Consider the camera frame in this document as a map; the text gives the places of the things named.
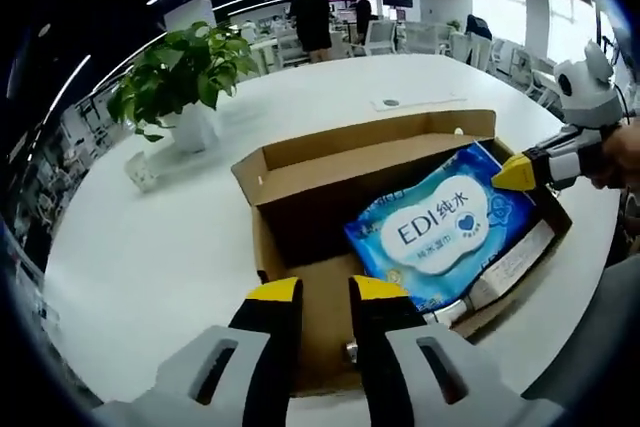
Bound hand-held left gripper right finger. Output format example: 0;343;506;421
348;274;527;427

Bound potted green plant white pot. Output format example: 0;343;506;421
107;20;261;154

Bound brown cardboard shoe box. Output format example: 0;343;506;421
230;108;574;398

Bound small clear cup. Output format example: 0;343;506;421
124;151;161;193

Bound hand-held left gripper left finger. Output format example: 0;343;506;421
92;276;304;427

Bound person's right hand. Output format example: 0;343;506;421
591;118;640;192

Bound white table cable cover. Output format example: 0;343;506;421
370;91;466;113

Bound blue wipes pack cloud label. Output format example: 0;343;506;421
343;141;537;313

